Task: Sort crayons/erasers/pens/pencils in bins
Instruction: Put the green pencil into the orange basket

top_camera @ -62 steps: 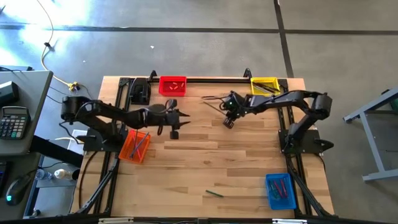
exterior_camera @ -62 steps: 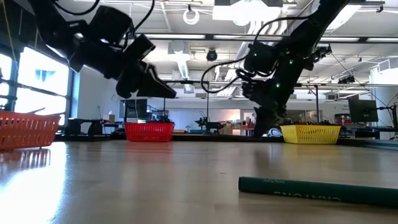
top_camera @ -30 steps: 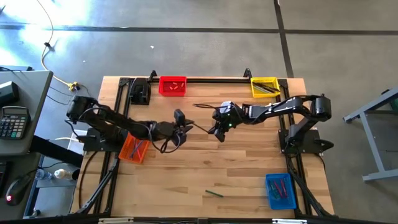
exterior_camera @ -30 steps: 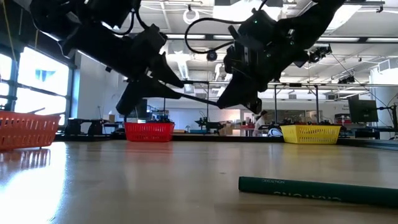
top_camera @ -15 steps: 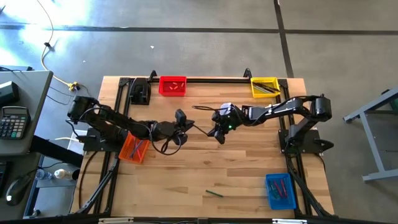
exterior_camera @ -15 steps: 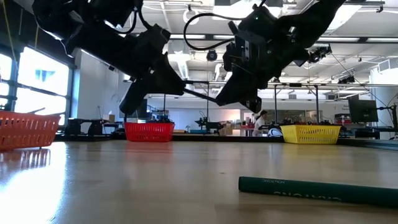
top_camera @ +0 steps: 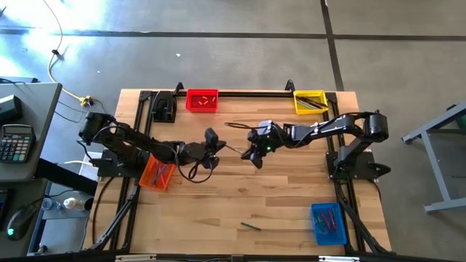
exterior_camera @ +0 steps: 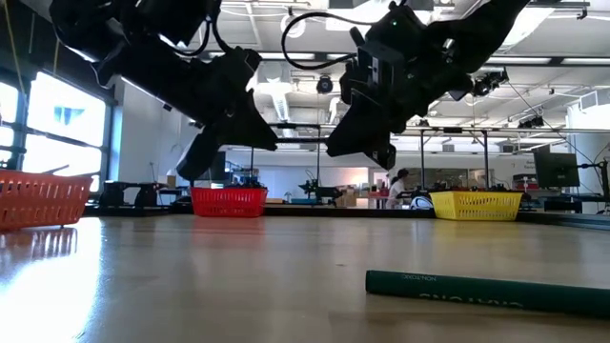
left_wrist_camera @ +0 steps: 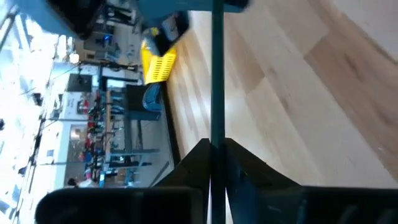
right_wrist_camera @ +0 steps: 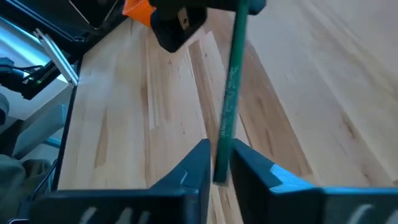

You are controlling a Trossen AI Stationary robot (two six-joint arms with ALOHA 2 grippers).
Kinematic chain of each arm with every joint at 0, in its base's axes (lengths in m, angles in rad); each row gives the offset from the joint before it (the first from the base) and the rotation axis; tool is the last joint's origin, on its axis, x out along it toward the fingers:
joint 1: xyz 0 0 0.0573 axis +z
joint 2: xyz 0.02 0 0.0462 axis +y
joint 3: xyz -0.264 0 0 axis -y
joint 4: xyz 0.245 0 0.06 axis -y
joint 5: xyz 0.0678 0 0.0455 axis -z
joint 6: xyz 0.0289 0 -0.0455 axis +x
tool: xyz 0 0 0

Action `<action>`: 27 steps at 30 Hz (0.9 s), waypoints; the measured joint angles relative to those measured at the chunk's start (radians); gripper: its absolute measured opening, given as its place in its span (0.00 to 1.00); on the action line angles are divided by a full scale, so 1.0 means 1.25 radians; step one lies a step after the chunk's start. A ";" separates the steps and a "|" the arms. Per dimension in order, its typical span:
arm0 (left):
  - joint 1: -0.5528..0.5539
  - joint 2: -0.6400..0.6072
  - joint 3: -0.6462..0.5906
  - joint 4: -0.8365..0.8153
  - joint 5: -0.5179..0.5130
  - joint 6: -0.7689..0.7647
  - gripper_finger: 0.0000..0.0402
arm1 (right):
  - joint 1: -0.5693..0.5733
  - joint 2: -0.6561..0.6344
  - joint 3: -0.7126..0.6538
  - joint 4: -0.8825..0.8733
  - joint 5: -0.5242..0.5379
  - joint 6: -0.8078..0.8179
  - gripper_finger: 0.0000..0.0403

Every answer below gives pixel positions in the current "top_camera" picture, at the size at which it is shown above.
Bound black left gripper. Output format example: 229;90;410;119
178;127;227;171

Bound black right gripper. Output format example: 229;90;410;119
242;122;285;170

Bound teal pen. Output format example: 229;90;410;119
296;97;321;110

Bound red plastic bin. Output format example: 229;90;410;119
185;88;220;114

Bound orange plastic bin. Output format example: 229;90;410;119
138;154;177;193

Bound yellow plastic bin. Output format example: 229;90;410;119
293;90;329;116

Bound dark green crayon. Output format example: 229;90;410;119
240;221;263;232

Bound blue plastic bin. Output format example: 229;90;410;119
309;202;348;247

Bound white plastic bottle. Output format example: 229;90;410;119
63;196;87;211

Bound clear plastic bottle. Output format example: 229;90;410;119
40;197;62;213

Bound grey desk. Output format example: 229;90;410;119
0;82;63;183

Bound grey metal bench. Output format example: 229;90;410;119
401;103;466;214

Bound black desk calculator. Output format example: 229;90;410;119
0;124;36;164

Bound black computer mouse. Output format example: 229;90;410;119
6;205;34;242

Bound black desk device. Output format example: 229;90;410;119
0;95;23;125

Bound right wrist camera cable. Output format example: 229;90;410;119
224;122;258;131

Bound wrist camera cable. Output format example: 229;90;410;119
224;122;258;131
177;159;216;184

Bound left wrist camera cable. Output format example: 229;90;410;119
177;159;216;184

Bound black aluminium table frame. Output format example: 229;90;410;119
87;79;390;255

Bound silver metal bracket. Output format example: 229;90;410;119
318;255;360;262
115;254;157;262

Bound yellow power cable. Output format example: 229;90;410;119
42;0;94;107

